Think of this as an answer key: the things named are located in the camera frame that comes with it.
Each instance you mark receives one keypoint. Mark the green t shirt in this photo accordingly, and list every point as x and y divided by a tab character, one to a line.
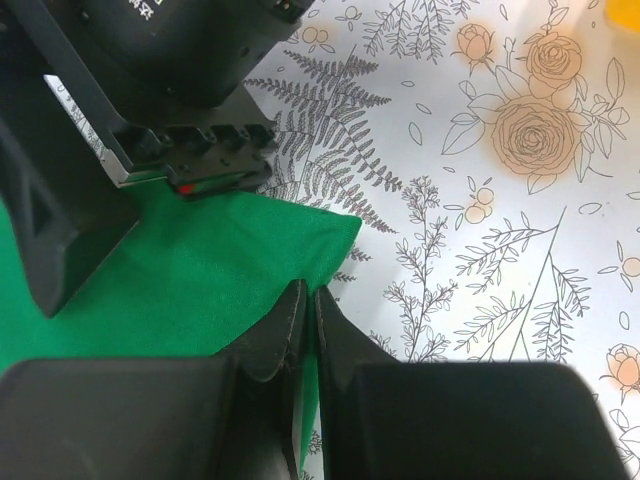
186	281

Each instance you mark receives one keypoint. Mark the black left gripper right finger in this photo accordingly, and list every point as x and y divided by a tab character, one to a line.
382	418

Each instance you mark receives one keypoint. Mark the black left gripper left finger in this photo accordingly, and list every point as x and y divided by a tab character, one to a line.
236	414

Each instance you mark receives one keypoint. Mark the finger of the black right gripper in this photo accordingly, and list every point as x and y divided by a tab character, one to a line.
66	214

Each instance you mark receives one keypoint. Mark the yellow plastic tray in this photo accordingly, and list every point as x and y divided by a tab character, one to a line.
624	13

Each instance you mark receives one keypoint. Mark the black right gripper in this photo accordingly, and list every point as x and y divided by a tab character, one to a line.
160	82

